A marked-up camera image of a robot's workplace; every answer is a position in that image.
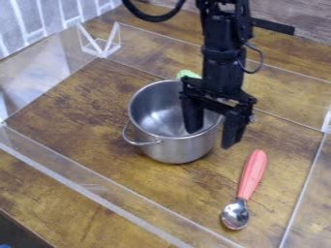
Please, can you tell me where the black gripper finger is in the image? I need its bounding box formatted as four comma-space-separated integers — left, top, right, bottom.
182, 95, 204, 134
222, 110, 252, 149

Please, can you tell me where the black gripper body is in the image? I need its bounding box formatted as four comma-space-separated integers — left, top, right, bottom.
180, 77, 258, 115

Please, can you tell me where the stainless steel pot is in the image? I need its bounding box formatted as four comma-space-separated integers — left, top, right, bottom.
123, 79, 223, 164

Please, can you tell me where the pink handled metal spoon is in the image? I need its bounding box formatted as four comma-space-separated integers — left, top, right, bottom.
222, 149, 268, 231

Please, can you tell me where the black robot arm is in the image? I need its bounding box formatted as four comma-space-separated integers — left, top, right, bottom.
180, 0, 258, 149

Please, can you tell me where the green bitter gourd toy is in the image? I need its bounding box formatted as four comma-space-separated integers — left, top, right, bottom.
176, 70, 202, 79

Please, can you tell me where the black wall strip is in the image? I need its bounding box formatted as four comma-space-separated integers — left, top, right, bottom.
252, 17, 295, 36

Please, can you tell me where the black cable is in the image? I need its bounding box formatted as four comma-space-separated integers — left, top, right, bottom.
120, 0, 266, 76

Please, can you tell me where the clear acrylic enclosure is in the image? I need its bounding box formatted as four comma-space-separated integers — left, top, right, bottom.
0, 21, 331, 248

